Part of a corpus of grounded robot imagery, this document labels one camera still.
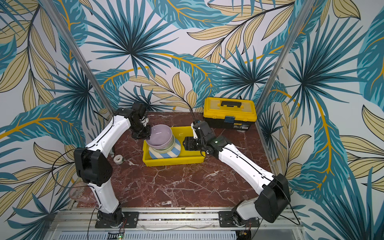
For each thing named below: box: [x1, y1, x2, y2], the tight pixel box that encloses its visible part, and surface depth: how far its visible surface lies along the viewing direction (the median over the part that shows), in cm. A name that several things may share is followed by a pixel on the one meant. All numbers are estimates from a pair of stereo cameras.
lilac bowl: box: [146, 124, 173, 150], surface depth 88 cm
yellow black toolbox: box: [203, 97, 258, 130], surface depth 101 cm
